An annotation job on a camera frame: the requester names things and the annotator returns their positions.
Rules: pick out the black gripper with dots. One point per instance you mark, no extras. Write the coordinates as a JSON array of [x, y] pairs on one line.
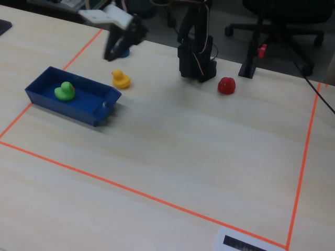
[[130, 29]]

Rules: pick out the green rubber duck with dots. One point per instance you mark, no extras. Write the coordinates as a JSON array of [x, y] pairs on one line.
[[64, 92]]

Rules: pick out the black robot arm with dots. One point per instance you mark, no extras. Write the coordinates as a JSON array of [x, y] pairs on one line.
[[195, 52]]

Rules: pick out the blue rubber duck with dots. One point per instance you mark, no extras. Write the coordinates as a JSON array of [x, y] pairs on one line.
[[126, 53]]

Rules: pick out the yellow rubber duck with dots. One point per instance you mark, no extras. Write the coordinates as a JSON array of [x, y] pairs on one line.
[[122, 81]]

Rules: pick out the blue plastic box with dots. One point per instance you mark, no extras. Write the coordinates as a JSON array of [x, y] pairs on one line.
[[86, 104]]

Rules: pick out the red rubber duck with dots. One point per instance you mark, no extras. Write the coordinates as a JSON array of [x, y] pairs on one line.
[[226, 85]]

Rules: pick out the orange tape strip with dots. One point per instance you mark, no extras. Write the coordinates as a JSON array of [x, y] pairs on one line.
[[78, 53], [305, 154], [131, 189]]

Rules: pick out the flat black device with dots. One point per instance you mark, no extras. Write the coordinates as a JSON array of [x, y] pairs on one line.
[[4, 26]]

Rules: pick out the black clamp stand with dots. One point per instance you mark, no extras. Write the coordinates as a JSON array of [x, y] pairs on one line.
[[248, 65]]

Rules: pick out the red clamp knob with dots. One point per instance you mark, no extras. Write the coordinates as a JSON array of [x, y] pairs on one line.
[[262, 51]]

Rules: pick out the black office chair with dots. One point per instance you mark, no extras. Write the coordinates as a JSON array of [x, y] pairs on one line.
[[288, 15]]

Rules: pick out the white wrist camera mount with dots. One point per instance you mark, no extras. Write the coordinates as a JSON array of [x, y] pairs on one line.
[[110, 15]]

